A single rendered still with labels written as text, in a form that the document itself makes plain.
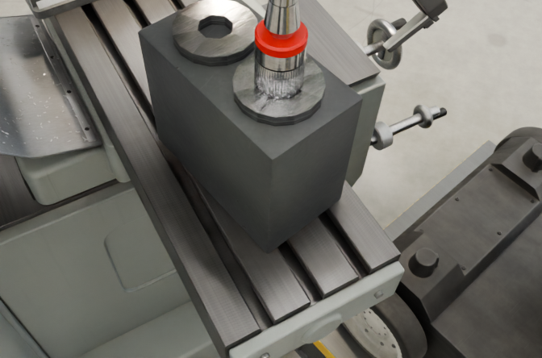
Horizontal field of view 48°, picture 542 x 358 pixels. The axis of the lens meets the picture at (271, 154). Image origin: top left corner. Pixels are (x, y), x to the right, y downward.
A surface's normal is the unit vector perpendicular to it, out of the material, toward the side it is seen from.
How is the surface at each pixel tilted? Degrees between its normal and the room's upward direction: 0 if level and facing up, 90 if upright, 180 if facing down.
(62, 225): 90
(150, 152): 0
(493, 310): 0
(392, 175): 0
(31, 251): 90
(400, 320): 25
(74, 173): 90
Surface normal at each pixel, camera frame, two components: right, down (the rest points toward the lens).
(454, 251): 0.03, -0.59
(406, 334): 0.40, -0.10
